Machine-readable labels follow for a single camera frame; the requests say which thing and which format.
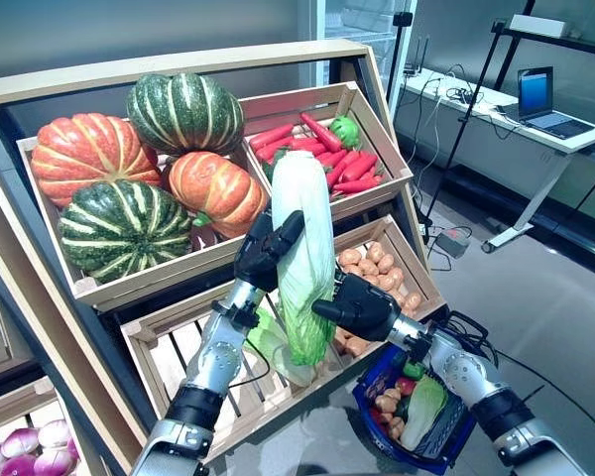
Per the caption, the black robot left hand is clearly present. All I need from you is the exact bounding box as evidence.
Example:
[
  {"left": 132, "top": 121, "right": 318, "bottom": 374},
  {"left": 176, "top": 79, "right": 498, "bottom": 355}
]
[{"left": 232, "top": 210, "right": 308, "bottom": 294}]

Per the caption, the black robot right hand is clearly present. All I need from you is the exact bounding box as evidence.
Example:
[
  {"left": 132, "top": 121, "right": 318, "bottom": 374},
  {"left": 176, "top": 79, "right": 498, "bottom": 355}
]
[{"left": 310, "top": 270, "right": 403, "bottom": 343}]

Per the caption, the blue plastic shopping basket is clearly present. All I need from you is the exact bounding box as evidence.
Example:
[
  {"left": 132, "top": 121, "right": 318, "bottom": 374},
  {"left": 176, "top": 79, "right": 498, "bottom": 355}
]
[{"left": 351, "top": 311, "right": 500, "bottom": 470}]

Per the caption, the small orange pumpkin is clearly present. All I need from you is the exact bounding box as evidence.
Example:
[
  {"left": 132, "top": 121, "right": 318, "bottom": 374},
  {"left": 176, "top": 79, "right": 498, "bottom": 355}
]
[{"left": 167, "top": 151, "right": 270, "bottom": 240}]

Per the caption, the dark green broccoli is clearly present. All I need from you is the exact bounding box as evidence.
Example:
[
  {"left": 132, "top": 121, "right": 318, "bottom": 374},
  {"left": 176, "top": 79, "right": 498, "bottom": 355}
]
[{"left": 261, "top": 148, "right": 279, "bottom": 184}]

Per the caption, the red carrot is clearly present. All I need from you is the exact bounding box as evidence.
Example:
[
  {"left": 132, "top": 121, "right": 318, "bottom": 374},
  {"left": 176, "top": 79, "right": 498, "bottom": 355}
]
[
  {"left": 290, "top": 137, "right": 328, "bottom": 158},
  {"left": 341, "top": 152, "right": 380, "bottom": 183},
  {"left": 332, "top": 177, "right": 383, "bottom": 194},
  {"left": 299, "top": 112, "right": 343, "bottom": 154},
  {"left": 325, "top": 150, "right": 361, "bottom": 189},
  {"left": 255, "top": 136, "right": 294, "bottom": 164},
  {"left": 249, "top": 123, "right": 296, "bottom": 153}
]

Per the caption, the grey power adapter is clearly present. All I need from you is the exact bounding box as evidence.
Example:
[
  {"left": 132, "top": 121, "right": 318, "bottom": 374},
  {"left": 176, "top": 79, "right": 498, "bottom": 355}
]
[{"left": 434, "top": 230, "right": 470, "bottom": 259}]

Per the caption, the green striped pumpkin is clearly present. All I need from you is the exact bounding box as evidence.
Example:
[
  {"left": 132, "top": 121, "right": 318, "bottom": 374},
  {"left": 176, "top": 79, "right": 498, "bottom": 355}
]
[
  {"left": 58, "top": 179, "right": 194, "bottom": 285},
  {"left": 126, "top": 72, "right": 245, "bottom": 158}
]

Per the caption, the wooden crate of carrots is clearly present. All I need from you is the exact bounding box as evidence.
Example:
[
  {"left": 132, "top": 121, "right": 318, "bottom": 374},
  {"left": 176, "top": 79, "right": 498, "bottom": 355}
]
[{"left": 237, "top": 81, "right": 413, "bottom": 222}]

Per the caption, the wide wooden slatted crate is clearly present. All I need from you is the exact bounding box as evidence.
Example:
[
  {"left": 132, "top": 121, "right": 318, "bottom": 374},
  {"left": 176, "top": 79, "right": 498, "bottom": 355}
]
[{"left": 121, "top": 277, "right": 378, "bottom": 467}]

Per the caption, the large orange pumpkin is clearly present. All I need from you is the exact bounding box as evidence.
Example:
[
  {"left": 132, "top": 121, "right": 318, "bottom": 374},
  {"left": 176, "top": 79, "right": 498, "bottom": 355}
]
[{"left": 29, "top": 112, "right": 163, "bottom": 208}]

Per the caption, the white desk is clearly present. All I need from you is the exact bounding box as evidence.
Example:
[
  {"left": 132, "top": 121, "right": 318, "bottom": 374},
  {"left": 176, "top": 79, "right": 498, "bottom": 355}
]
[{"left": 401, "top": 66, "right": 595, "bottom": 254}]

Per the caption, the black light stand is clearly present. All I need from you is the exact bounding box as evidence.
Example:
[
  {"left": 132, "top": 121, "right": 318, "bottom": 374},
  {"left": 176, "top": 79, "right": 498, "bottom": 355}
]
[{"left": 418, "top": 18, "right": 510, "bottom": 244}]

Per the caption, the black router with antennas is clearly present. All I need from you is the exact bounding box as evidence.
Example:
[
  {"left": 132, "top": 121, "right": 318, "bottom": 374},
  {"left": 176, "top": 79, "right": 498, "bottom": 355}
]
[{"left": 404, "top": 33, "right": 432, "bottom": 78}]

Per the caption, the glass door fridge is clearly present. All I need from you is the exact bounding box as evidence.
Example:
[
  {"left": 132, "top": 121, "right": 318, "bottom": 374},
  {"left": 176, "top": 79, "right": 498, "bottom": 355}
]
[{"left": 316, "top": 0, "right": 417, "bottom": 88}]

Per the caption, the grey wooden display shelf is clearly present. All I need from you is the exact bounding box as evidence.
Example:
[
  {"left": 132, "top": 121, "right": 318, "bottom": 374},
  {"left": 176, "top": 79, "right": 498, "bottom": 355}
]
[{"left": 0, "top": 267, "right": 46, "bottom": 398}]

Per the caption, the open grey laptop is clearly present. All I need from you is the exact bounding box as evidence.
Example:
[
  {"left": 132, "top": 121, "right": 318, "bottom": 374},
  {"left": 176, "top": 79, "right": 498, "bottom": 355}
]
[{"left": 517, "top": 65, "right": 595, "bottom": 140}]

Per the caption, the black metal rack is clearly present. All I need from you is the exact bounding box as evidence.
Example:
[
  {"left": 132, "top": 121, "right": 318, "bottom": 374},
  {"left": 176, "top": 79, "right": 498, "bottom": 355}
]
[{"left": 493, "top": 0, "right": 595, "bottom": 93}]

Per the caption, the white box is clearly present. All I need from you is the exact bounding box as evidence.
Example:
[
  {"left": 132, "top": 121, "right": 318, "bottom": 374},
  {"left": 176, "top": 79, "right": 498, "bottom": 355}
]
[{"left": 509, "top": 13, "right": 571, "bottom": 40}]

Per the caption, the wooden display shelf frame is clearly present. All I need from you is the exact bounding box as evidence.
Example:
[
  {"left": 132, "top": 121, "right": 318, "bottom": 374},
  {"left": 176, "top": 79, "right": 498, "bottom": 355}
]
[{"left": 0, "top": 39, "right": 447, "bottom": 476}]

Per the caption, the long black floor cable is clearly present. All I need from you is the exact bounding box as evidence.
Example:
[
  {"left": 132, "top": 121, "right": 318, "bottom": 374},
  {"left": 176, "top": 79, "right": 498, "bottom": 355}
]
[{"left": 495, "top": 346, "right": 595, "bottom": 435}]

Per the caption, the black camera on pole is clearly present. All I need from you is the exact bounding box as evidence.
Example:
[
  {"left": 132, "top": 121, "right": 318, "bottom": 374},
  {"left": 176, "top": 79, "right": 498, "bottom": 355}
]
[{"left": 384, "top": 10, "right": 416, "bottom": 105}]

